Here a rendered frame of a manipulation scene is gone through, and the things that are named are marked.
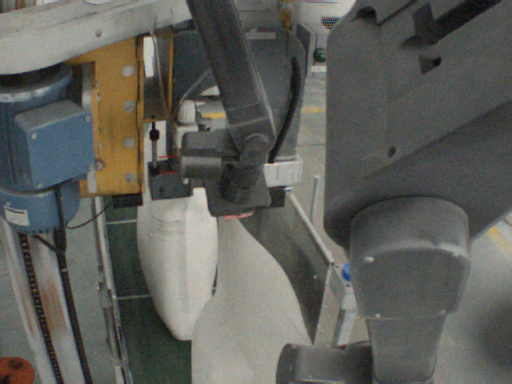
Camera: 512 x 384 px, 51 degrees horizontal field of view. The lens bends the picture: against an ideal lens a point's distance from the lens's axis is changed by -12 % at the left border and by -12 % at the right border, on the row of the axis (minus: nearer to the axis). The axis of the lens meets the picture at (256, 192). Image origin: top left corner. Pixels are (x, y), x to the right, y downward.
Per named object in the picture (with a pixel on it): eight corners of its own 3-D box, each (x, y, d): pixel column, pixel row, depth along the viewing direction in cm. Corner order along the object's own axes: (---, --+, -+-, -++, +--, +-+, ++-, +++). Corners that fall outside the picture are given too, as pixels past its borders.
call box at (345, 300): (374, 303, 124) (380, 282, 121) (341, 310, 122) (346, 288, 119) (360, 280, 131) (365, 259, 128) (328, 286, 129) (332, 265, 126)
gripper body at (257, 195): (201, 180, 100) (206, 155, 93) (260, 174, 102) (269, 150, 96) (208, 215, 97) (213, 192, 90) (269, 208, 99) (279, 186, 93)
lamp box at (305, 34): (329, 77, 108) (333, 32, 104) (306, 77, 107) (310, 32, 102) (314, 63, 114) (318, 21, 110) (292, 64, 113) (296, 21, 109)
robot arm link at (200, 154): (271, 138, 82) (264, 99, 87) (186, 134, 79) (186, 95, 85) (257, 198, 90) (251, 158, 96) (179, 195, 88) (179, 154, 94)
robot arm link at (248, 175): (270, 167, 87) (267, 134, 90) (222, 165, 86) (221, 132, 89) (260, 191, 93) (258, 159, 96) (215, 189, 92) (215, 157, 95)
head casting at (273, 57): (298, 161, 116) (311, 15, 101) (171, 172, 110) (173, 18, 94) (255, 101, 141) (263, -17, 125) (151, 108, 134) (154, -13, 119)
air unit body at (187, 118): (203, 186, 106) (205, 105, 98) (176, 189, 105) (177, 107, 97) (198, 174, 110) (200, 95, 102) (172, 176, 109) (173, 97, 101)
